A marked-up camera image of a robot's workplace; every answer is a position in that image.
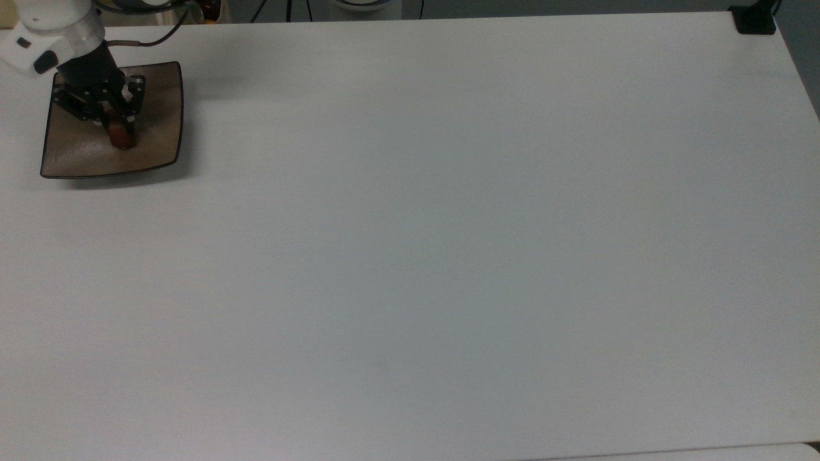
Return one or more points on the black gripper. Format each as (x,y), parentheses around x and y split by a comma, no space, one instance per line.
(93,86)

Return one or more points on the small round brown food item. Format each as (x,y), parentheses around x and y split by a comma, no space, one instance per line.
(122,137)

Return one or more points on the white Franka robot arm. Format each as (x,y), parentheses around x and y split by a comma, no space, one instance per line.
(51,29)

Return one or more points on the square brown ceramic plate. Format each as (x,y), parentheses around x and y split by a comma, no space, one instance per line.
(147,128)

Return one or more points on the black camera stand pole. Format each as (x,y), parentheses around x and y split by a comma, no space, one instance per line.
(754,18)

